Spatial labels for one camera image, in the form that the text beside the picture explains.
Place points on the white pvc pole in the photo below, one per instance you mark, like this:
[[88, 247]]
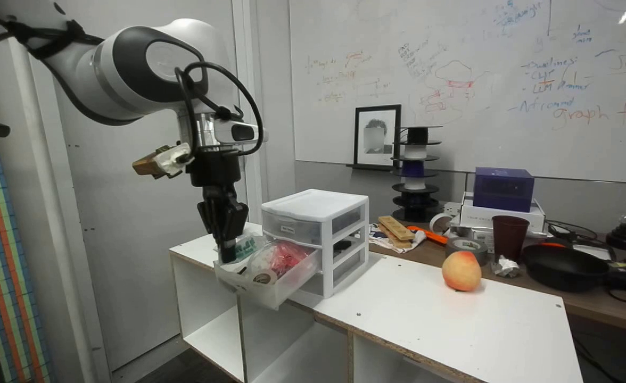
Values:
[[65, 247]]

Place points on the black frying pan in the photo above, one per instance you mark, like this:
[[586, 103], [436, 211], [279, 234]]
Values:
[[562, 269]]

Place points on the whiteboard with writing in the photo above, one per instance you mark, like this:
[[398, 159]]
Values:
[[470, 44]]

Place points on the white cardboard box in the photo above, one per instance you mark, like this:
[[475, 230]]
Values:
[[481, 217]]

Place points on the colourful striped panel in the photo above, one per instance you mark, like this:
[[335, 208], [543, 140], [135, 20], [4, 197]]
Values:
[[0, 284]]

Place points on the crumpled white wrapper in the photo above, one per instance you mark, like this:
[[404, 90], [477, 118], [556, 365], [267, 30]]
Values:
[[508, 267]]

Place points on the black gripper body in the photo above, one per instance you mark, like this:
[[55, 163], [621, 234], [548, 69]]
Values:
[[218, 174]]

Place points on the wooden brush block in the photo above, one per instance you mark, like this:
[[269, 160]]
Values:
[[398, 228]]

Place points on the clear plastic drawer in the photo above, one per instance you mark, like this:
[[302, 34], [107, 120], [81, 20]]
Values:
[[256, 296]]

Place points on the dark red cup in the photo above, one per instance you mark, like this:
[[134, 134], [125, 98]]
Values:
[[510, 236]]

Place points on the purple box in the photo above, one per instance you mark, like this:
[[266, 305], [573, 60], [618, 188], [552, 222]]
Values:
[[504, 190]]

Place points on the white plastic drawer unit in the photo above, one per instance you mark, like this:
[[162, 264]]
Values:
[[341, 204]]

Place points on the bag with red contents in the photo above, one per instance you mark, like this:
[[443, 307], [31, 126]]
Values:
[[288, 255]]

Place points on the black framed picture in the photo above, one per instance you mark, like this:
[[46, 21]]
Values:
[[378, 134]]

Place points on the grey round bowl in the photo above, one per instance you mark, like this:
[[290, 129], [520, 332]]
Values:
[[470, 245]]

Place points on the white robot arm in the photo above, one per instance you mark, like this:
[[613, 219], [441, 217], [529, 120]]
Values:
[[101, 71]]

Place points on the black spool stack stand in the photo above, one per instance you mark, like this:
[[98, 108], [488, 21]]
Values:
[[417, 202]]

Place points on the white shelf table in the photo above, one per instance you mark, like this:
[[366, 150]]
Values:
[[434, 312]]

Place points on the orange peach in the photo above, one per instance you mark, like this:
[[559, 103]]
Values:
[[463, 271]]

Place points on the wrist mounted camera box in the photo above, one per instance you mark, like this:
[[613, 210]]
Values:
[[161, 163]]

